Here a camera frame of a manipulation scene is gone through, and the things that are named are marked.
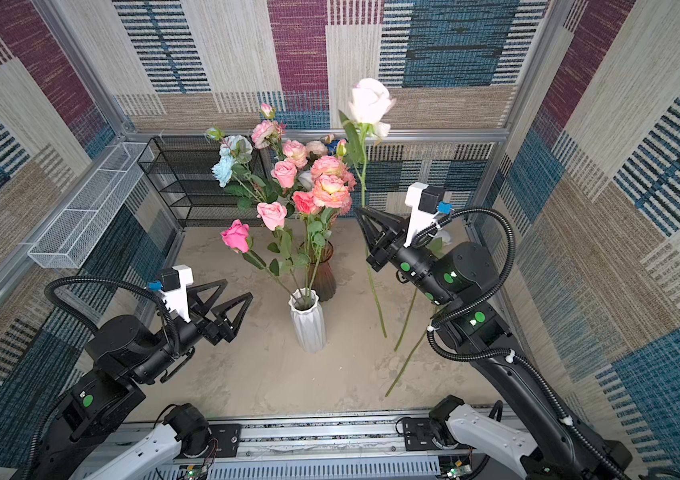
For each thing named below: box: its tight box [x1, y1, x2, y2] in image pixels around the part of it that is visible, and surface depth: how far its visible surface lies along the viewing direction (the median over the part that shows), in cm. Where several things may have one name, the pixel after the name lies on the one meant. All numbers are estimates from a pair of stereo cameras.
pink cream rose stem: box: [292, 191, 325, 301], surface depth 66 cm
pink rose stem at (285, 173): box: [270, 161, 297, 195], surface depth 70 cm
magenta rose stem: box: [220, 219, 299, 302], surface depth 60 cm
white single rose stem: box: [298, 170, 314, 191], surface depth 76 cm
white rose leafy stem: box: [338, 79, 396, 338], surface depth 44 cm
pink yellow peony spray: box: [307, 140, 356, 301], surface depth 61 cm
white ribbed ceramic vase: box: [288, 288, 327, 354], surface depth 75 cm
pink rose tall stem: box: [256, 202, 301, 302], surface depth 63 cm
